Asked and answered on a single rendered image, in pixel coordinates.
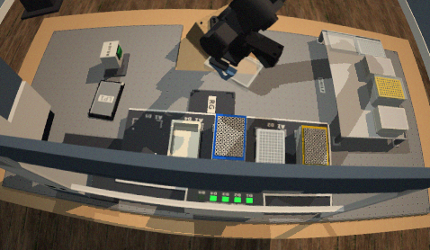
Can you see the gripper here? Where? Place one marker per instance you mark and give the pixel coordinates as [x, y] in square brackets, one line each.
[220, 65]

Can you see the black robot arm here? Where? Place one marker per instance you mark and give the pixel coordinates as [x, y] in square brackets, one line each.
[254, 15]

